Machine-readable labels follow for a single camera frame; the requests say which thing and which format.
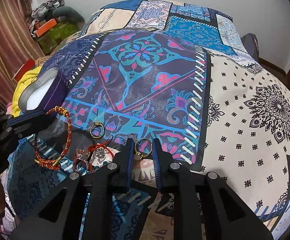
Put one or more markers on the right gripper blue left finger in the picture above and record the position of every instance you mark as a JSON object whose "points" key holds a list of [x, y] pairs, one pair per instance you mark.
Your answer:
{"points": [[124, 159]]}

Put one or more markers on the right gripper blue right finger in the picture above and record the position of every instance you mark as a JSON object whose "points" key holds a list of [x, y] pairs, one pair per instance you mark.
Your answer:
{"points": [[161, 163]]}

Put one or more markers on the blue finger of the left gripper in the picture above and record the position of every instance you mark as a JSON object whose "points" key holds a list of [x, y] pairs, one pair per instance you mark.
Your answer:
{"points": [[31, 122]]}

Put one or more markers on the purple heart-shaped tin box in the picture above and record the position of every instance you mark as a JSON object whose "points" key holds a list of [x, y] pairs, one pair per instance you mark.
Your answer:
{"points": [[48, 91]]}

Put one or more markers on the yellow cartoon blanket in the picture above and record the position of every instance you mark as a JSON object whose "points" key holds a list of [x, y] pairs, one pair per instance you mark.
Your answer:
{"points": [[28, 78]]}

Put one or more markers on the red and white box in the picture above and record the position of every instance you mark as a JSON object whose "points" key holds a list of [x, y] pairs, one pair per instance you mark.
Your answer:
{"points": [[28, 65]]}

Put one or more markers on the striped pink curtain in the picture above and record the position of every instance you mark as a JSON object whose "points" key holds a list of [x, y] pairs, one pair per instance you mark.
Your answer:
{"points": [[16, 44]]}

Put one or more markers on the blue patchwork bedspread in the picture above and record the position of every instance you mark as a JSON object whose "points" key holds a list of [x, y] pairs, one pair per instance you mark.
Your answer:
{"points": [[173, 71]]}

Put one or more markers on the orange shoe box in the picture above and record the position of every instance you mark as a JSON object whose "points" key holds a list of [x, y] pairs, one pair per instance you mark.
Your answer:
{"points": [[44, 26]]}

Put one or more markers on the pile of printed clothes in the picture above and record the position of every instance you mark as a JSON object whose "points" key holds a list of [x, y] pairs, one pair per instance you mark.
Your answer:
{"points": [[44, 11]]}

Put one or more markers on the dark grey bag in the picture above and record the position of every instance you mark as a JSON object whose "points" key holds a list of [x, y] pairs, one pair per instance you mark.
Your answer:
{"points": [[251, 45]]}

